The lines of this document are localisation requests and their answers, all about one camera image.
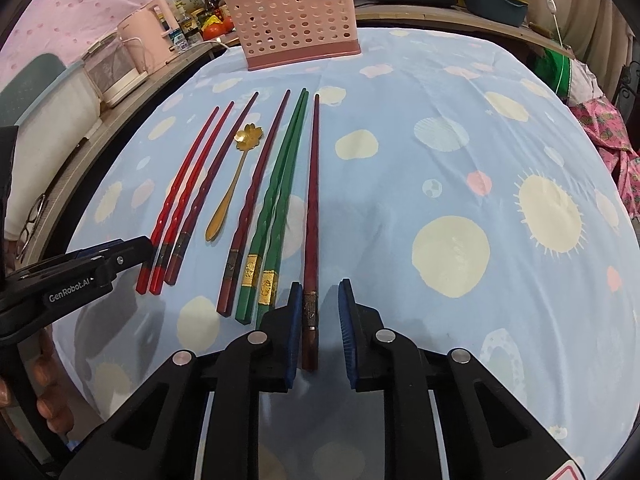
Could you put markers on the pink perforated utensil basket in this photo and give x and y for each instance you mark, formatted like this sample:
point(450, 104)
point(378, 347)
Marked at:
point(290, 20)

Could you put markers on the bright red chopstick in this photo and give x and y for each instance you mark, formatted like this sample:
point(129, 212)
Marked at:
point(156, 280)
point(144, 280)

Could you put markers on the green bag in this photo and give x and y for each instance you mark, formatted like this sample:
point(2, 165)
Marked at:
point(547, 70)

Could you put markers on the pink dotted curtain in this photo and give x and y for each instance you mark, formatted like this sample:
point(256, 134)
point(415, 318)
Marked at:
point(90, 5)

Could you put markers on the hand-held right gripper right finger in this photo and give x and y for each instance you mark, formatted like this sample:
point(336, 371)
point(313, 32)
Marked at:
point(346, 330)

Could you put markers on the pink pineapple print cloth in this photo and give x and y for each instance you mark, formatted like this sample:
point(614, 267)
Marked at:
point(605, 130)

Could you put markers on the eyeglasses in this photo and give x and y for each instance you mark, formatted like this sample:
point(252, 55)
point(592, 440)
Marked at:
point(30, 220)

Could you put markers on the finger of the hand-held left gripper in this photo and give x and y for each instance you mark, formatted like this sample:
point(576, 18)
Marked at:
point(125, 255)

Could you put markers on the red tomato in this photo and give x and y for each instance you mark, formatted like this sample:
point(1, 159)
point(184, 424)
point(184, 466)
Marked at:
point(211, 29)
point(228, 23)

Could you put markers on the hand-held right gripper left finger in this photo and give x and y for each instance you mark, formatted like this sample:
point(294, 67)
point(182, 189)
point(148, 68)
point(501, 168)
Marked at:
point(295, 335)

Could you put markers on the white food chopper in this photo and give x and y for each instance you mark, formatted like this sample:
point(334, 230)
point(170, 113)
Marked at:
point(115, 70)

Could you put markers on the gold flower spoon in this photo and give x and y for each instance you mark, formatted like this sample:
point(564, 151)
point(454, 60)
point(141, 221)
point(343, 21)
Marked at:
point(215, 225)

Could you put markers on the blue bowl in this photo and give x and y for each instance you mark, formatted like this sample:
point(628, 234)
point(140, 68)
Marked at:
point(495, 10)

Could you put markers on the dark red chopstick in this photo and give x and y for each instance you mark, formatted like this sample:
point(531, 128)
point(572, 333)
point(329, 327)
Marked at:
point(172, 270)
point(226, 300)
point(310, 260)

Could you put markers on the beige curtain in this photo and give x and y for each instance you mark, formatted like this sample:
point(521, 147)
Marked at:
point(590, 0)

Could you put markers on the white cloth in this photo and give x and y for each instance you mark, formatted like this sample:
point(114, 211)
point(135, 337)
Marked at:
point(587, 82)

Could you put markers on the white printed box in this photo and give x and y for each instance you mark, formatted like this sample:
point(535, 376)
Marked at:
point(185, 2)

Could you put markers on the pink electric kettle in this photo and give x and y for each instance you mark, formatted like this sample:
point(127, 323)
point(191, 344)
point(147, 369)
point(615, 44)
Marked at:
point(145, 35)

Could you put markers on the person's left hand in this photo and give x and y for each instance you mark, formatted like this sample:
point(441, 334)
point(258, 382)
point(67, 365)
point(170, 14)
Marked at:
point(47, 385)

